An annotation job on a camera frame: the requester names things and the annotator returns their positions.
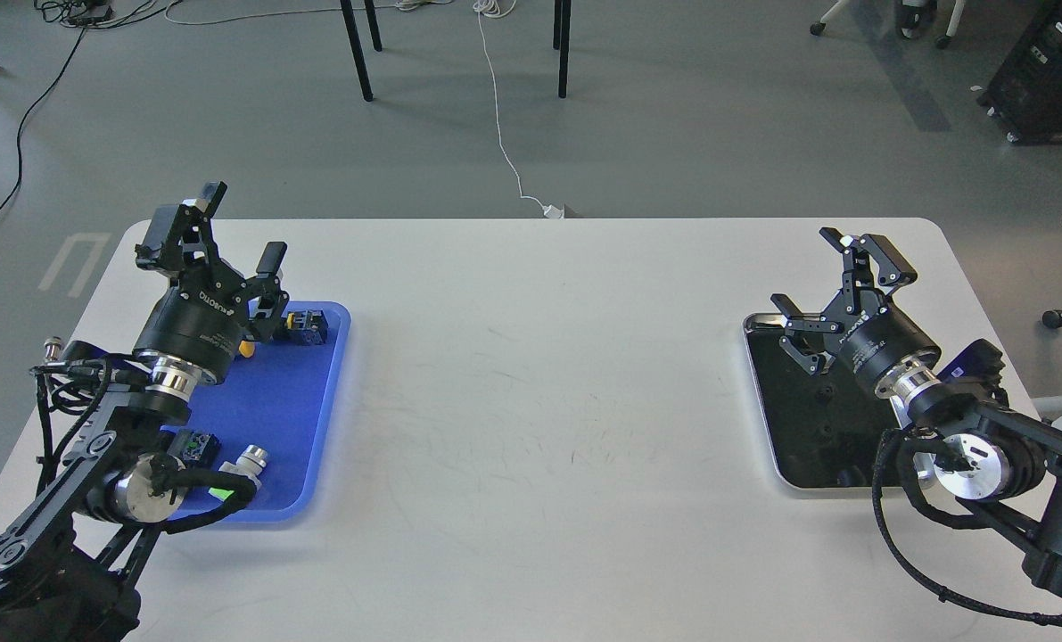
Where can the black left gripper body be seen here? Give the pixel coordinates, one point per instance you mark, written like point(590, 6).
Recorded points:
point(202, 318)

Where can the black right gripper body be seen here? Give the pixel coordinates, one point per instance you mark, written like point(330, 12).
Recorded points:
point(879, 346)

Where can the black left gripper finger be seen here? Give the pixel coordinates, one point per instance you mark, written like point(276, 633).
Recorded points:
point(180, 237)
point(266, 289)

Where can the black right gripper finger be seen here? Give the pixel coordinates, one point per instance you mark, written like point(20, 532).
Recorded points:
point(872, 271)
point(799, 336)

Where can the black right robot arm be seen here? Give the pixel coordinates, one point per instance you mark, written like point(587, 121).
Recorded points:
point(965, 460)

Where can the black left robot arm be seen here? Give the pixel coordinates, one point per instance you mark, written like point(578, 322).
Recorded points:
point(69, 563)

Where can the silver metal tray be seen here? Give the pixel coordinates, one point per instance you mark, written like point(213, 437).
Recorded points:
point(823, 429)

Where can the blue plastic tray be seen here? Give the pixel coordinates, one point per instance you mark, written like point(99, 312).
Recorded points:
point(280, 398)

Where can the black table leg left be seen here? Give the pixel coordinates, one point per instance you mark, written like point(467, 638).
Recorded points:
point(355, 42)

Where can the black table leg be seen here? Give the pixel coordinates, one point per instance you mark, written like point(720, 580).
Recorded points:
point(562, 44)
point(355, 42)

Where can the black equipment cart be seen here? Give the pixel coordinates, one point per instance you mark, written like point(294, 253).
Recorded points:
point(1025, 94)

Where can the white office chair base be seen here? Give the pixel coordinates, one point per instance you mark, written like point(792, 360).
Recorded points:
point(912, 19)

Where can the black table leg right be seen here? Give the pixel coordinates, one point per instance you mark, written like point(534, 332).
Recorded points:
point(562, 44)

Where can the red push button switch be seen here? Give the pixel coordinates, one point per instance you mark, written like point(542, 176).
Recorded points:
point(194, 449)

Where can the white green selector switch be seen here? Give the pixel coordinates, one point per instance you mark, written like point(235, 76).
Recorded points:
point(249, 464)

